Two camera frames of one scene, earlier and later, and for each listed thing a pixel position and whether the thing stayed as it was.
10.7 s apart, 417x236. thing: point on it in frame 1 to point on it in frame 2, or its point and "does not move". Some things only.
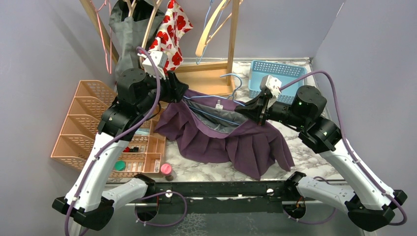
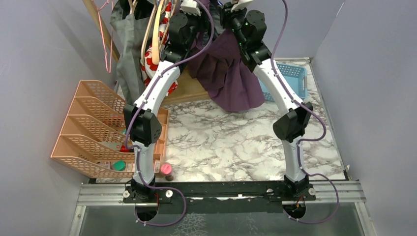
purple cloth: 253,149 to 233,86
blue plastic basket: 291,77 does not move
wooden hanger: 156,6 to 156,33
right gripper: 256,108 to 225,14
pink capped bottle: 167,170 does not move
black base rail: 220,197 does not move
